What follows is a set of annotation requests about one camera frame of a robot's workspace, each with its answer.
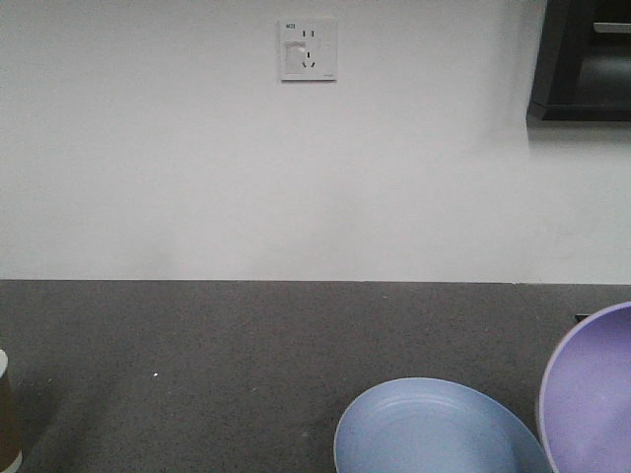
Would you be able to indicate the purple plastic bowl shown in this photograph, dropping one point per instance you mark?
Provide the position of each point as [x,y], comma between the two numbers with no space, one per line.
[583,405]

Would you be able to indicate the light blue plastic plate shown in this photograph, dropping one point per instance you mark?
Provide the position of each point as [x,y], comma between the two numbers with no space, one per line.
[421,424]

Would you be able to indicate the paper cup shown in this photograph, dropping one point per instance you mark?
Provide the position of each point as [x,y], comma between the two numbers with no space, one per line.
[11,450]

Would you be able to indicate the black glass cooktop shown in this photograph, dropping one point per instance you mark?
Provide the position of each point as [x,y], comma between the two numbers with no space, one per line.
[581,317]

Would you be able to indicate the white wall socket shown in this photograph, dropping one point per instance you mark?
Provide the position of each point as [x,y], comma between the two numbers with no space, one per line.
[307,49]

